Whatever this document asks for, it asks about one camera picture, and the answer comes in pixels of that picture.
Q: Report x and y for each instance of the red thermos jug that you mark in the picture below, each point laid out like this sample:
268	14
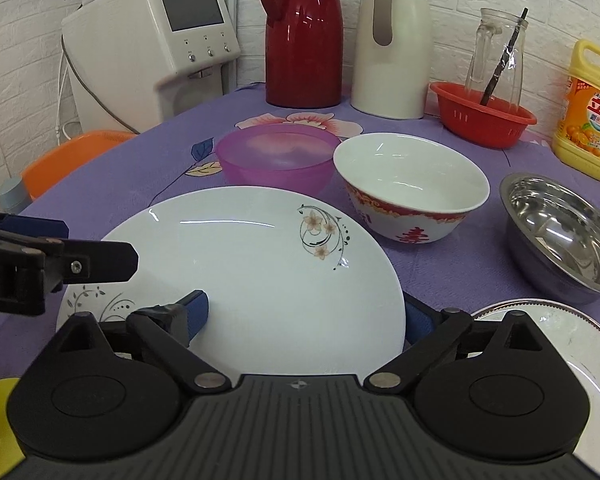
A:
303	53

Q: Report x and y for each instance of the white thermos jug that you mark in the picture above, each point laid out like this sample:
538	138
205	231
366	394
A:
392	60

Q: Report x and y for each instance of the white water dispenser machine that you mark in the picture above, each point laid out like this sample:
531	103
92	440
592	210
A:
133	64

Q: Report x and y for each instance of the white silver-rimmed plate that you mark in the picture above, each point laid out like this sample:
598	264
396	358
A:
576	337

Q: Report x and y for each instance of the yellow detergent bottle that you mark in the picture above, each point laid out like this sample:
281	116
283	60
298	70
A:
576	141

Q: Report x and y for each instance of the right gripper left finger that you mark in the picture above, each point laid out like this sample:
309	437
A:
161	336

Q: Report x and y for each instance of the purple plastic bowl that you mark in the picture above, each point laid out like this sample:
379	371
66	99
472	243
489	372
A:
295	158

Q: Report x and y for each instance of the black stirring stick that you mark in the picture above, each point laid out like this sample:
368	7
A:
502	60

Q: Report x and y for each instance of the orange plastic stool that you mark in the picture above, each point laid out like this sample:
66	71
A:
61	161

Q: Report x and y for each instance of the red plastic basket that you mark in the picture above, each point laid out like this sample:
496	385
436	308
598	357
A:
498	125

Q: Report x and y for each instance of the stainless steel bowl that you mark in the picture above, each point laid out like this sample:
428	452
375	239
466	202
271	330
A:
553	235

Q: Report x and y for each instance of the clear glass pitcher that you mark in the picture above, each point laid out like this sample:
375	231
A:
497	60

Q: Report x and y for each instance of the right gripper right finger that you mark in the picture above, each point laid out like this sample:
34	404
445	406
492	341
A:
431	337

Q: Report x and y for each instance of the purple floral tablecloth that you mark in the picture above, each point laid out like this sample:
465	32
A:
469	269

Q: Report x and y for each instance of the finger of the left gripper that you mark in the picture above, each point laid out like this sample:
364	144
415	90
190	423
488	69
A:
31	226
80	261

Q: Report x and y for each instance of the large white floral plate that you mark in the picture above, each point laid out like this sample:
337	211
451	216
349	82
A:
295	286

